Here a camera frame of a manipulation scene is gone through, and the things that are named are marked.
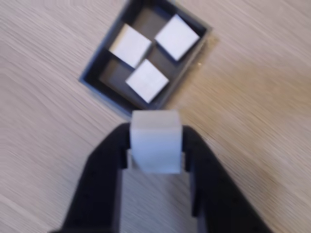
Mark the black open box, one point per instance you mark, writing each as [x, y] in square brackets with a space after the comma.
[116, 72]

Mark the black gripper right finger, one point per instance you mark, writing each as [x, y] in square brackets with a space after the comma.
[218, 194]

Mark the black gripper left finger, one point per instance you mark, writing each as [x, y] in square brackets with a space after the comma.
[97, 184]

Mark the white cube block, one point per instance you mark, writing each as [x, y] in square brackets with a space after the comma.
[155, 148]
[147, 81]
[131, 46]
[177, 36]

